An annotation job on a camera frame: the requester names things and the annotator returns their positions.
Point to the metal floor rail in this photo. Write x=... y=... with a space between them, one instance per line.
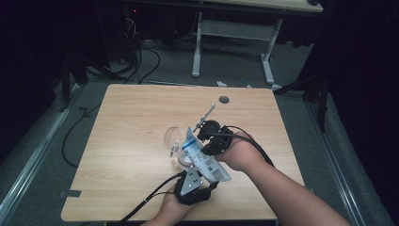
x=335 y=163
x=34 y=150

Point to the black stand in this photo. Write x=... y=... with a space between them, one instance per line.
x=313 y=91
x=67 y=84

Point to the white scrap on floor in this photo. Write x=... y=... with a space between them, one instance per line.
x=221 y=83

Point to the person's left hand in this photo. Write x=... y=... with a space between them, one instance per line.
x=175 y=207

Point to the white-framed desk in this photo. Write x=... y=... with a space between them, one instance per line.
x=235 y=29

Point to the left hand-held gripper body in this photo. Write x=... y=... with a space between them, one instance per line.
x=191 y=185

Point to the white printed refill pouch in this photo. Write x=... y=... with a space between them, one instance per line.
x=204 y=160

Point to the black tape strip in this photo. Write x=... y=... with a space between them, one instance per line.
x=71 y=193

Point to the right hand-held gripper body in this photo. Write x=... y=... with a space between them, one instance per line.
x=218 y=139

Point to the person's right hand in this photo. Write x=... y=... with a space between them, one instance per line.
x=244 y=155

